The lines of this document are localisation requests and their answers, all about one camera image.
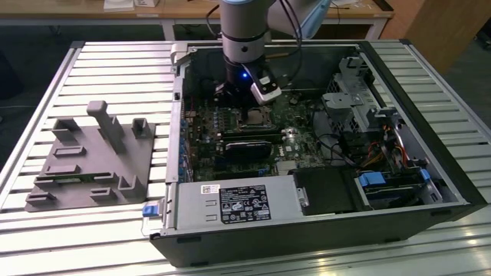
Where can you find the small silver heat sink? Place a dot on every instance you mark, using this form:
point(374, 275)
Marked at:
point(286, 167)

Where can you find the black graphics card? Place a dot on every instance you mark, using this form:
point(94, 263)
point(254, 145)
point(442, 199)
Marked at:
point(247, 150)

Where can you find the wooden cabinet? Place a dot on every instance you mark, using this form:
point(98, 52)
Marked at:
point(441, 28)

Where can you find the black plastic shroud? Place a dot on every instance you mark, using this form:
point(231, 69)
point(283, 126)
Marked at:
point(326, 189)

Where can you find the open black PC case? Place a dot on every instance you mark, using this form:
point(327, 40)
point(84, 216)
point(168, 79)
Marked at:
point(307, 244)

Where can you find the round coin cell battery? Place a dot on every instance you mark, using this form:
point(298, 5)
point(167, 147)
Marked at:
point(294, 100)

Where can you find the black RAM slot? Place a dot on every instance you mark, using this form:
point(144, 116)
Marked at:
point(251, 139)
point(252, 133)

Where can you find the grey parts rack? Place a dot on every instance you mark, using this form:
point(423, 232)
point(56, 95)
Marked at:
point(96, 161)

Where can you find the blue disk carrier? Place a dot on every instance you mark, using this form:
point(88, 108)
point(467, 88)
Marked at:
point(371, 179)

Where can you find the white cardboard box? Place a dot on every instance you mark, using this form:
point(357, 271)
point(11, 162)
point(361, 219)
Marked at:
point(119, 5)

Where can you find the CPU socket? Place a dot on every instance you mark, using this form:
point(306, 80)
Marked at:
point(242, 126)

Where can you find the small white labelled box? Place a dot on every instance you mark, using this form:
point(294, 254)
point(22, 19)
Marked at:
point(146, 3)

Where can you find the silver metal drive cage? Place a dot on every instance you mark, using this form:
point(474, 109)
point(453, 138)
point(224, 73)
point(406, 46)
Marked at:
point(342, 103)

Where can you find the silver power supply with label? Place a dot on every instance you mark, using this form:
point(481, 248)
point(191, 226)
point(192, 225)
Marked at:
point(191, 207)

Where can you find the green RAM stick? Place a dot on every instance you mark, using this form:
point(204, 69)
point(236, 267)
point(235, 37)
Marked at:
point(71, 180)

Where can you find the silver square CPU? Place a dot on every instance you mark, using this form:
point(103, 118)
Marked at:
point(259, 115)

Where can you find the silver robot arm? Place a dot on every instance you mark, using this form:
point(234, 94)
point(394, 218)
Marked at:
point(243, 28)

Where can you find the green motherboard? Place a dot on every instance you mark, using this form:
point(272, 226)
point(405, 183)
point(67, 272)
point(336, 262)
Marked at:
point(303, 149)

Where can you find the wooden desk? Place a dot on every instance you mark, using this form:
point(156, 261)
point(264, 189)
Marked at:
point(184, 11)

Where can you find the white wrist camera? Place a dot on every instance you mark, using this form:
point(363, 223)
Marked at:
point(266, 92)

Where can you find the black hard disk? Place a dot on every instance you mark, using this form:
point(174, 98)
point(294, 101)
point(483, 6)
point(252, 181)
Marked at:
point(391, 192)

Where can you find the blue plastic clip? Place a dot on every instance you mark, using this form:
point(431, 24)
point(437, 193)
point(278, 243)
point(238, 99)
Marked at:
point(425, 176)

